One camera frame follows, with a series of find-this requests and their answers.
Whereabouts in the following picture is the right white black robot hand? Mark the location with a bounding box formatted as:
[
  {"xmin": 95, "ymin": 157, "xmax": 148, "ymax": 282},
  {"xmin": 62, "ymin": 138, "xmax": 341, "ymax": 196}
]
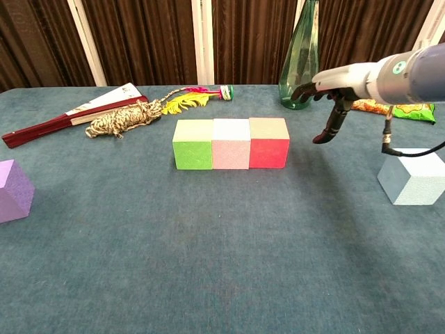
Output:
[{"xmin": 291, "ymin": 62, "xmax": 380, "ymax": 145}]

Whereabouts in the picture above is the red foam cube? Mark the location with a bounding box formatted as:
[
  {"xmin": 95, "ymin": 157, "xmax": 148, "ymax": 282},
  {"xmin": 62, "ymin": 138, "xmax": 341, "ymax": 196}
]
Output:
[{"xmin": 248, "ymin": 117, "xmax": 291, "ymax": 170}]

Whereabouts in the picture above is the light blue foam cube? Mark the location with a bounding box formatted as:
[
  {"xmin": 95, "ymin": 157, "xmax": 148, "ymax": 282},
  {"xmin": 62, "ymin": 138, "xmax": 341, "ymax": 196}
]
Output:
[{"xmin": 377, "ymin": 148, "xmax": 445, "ymax": 206}]

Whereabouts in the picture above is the pink foam cube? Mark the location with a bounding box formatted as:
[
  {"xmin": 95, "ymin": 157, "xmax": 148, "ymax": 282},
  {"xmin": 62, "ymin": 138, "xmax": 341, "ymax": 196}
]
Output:
[{"xmin": 211, "ymin": 118, "xmax": 252, "ymax": 170}]

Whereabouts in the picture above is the green foam cube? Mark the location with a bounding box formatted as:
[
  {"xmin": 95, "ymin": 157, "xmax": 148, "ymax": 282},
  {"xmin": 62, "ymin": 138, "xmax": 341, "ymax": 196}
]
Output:
[{"xmin": 172, "ymin": 119, "xmax": 215, "ymax": 171}]

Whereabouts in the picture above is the green plastic spray bottle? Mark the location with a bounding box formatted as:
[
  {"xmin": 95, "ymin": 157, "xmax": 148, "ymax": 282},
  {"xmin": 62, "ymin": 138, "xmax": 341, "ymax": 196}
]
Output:
[{"xmin": 278, "ymin": 0, "xmax": 320, "ymax": 111}]

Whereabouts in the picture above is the orange green snack bag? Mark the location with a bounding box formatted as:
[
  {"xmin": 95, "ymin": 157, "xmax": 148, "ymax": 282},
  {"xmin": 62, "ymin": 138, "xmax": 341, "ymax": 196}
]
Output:
[{"xmin": 350, "ymin": 99, "xmax": 437, "ymax": 125}]

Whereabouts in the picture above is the yellow feather shuttlecock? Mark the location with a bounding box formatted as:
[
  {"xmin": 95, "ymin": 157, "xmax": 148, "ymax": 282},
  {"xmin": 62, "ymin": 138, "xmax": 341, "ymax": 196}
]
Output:
[{"xmin": 161, "ymin": 85, "xmax": 234, "ymax": 117}]

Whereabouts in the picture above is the dark brown curtain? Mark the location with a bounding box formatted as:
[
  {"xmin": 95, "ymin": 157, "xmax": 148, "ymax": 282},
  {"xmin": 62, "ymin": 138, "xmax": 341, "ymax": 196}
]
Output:
[{"xmin": 0, "ymin": 0, "xmax": 445, "ymax": 92}]

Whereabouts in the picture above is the blue felt table cover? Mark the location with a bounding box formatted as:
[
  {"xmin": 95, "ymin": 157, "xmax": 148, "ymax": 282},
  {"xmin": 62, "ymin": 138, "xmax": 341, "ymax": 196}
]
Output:
[{"xmin": 0, "ymin": 83, "xmax": 445, "ymax": 334}]

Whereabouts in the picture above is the red and white folding fan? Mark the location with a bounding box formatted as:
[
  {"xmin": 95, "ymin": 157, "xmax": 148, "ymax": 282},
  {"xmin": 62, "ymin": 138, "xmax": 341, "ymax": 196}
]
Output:
[{"xmin": 1, "ymin": 82, "xmax": 149, "ymax": 150}]

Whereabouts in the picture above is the purple foam cube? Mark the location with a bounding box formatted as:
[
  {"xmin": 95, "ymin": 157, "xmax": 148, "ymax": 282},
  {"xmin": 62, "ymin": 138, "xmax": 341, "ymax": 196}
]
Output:
[{"xmin": 0, "ymin": 159, "xmax": 35, "ymax": 224}]

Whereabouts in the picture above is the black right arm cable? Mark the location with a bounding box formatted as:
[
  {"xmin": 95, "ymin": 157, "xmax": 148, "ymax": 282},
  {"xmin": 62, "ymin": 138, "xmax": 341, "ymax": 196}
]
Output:
[{"xmin": 381, "ymin": 104, "xmax": 445, "ymax": 158}]

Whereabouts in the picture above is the beige braided rope bundle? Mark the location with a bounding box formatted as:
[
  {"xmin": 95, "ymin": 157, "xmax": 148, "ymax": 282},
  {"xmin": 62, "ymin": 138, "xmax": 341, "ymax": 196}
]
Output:
[{"xmin": 85, "ymin": 88, "xmax": 188, "ymax": 139}]

